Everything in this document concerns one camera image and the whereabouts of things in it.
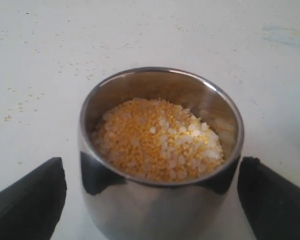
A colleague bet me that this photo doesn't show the yellow grain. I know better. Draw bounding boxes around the yellow grain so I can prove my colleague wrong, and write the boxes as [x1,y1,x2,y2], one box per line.
[90,98,224,182]

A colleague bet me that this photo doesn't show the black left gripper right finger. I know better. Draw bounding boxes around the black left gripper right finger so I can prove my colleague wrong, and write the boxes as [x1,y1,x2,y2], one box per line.
[237,157,300,240]

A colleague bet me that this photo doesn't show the stainless steel cup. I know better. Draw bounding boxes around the stainless steel cup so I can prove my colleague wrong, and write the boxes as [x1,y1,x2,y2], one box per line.
[78,66,245,240]

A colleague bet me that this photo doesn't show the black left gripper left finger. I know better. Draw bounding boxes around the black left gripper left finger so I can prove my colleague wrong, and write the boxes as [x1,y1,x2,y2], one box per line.
[0,157,67,240]

